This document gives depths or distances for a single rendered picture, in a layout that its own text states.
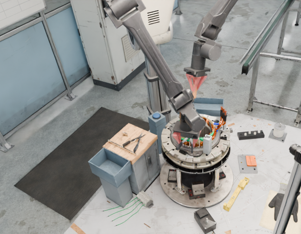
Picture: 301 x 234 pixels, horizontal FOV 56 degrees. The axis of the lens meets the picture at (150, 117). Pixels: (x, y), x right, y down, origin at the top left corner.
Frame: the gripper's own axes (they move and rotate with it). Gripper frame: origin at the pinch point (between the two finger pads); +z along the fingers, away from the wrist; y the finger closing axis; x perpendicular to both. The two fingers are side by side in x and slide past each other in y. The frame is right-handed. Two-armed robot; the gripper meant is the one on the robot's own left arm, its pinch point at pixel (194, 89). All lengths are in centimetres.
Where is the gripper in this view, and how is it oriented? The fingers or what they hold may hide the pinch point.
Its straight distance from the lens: 123.2
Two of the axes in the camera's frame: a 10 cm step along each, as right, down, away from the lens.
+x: -6.6, -3.5, 6.7
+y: 7.5, -2.2, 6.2
